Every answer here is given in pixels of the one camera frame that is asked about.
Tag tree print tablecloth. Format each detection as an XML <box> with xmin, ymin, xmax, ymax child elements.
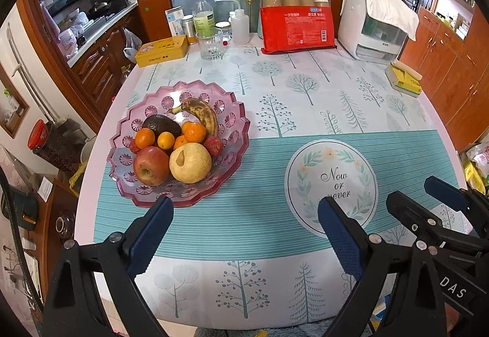
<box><xmin>74</xmin><ymin>37</ymin><xmax>470</xmax><ymax>330</ymax></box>

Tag red apple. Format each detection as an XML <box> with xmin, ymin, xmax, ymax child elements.
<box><xmin>132</xmin><ymin>146</ymin><xmax>171</xmax><ymax>187</ymax></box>

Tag white plastic bag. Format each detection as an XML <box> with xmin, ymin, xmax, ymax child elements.
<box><xmin>123</xmin><ymin>27</ymin><xmax>143</xmax><ymax>63</ymax></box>

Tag white squeeze bottle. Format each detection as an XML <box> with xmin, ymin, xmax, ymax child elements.
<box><xmin>215</xmin><ymin>0</ymin><xmax>251</xmax><ymax>46</ymax></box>

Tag dark glass pot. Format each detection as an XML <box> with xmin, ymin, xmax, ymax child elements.
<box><xmin>55</xmin><ymin>210</ymin><xmax>76</xmax><ymax>242</ymax></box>

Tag red paper cup package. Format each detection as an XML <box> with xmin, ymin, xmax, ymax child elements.
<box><xmin>260</xmin><ymin>0</ymin><xmax>337</xmax><ymax>54</ymax></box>

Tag yellow white plastic bags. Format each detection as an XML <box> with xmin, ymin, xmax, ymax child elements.
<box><xmin>460</xmin><ymin>142</ymin><xmax>489</xmax><ymax>194</ymax></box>

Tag yellow sponge pack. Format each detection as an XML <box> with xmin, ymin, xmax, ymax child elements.
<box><xmin>386</xmin><ymin>62</ymin><xmax>423</xmax><ymax>97</ymax></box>

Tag clear drinking glass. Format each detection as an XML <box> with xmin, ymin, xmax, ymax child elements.
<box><xmin>196</xmin><ymin>28</ymin><xmax>223</xmax><ymax>61</ymax></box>

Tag metal tin can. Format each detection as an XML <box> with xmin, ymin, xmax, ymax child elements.
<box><xmin>181</xmin><ymin>15</ymin><xmax>195</xmax><ymax>44</ymax></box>

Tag white countertop appliance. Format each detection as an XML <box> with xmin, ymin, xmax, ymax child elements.
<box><xmin>338</xmin><ymin>0</ymin><xmax>409</xmax><ymax>63</ymax></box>

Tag red lid storage jar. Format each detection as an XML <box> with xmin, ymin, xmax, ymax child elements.
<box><xmin>28</xmin><ymin>119</ymin><xmax>79</xmax><ymax>175</ymax></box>

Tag white bucket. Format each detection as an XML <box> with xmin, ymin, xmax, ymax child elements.
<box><xmin>80</xmin><ymin>136</ymin><xmax>98</xmax><ymax>164</ymax></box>

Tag small glass jar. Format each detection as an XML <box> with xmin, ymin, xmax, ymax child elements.
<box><xmin>216</xmin><ymin>21</ymin><xmax>232</xmax><ymax>43</ymax></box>

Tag clear bottle green label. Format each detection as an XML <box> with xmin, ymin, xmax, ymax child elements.
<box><xmin>192</xmin><ymin>0</ymin><xmax>215</xmax><ymax>37</ymax></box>

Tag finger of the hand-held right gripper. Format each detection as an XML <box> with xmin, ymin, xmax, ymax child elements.
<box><xmin>386</xmin><ymin>191</ymin><xmax>489</xmax><ymax>257</ymax></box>
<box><xmin>424</xmin><ymin>176</ymin><xmax>489</xmax><ymax>238</ymax></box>

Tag dark avocado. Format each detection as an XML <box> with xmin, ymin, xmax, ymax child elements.
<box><xmin>142</xmin><ymin>114</ymin><xmax>182</xmax><ymax>139</ymax></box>

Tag spotted yellow banana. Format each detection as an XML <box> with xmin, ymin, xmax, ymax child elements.
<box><xmin>167</xmin><ymin>98</ymin><xmax>219</xmax><ymax>139</ymax></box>

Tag black wok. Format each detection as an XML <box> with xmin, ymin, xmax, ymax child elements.
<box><xmin>88</xmin><ymin>1</ymin><xmax>115</xmax><ymax>14</ymax></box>

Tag yellow pear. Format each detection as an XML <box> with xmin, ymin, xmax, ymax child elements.
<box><xmin>169</xmin><ymin>143</ymin><xmax>212</xmax><ymax>184</ymax></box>

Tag teal striped placemat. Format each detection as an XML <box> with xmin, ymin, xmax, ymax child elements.
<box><xmin>92</xmin><ymin>129</ymin><xmax>461</xmax><ymax>259</ymax></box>

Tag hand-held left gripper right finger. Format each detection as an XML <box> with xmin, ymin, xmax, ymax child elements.
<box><xmin>317</xmin><ymin>196</ymin><xmax>447</xmax><ymax>337</ymax></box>

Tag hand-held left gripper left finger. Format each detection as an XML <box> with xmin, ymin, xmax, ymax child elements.
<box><xmin>42</xmin><ymin>196</ymin><xmax>174</xmax><ymax>337</ymax></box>

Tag pink plastic fruit bowl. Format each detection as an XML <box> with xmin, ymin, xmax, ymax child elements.
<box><xmin>108</xmin><ymin>80</ymin><xmax>251</xmax><ymax>208</ymax></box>

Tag yellow tin box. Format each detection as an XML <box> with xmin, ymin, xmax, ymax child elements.
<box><xmin>134</xmin><ymin>36</ymin><xmax>188</xmax><ymax>68</ymax></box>

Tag white blue carton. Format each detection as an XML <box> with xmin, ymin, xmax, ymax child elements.
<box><xmin>165</xmin><ymin>6</ymin><xmax>185</xmax><ymax>37</ymax></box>

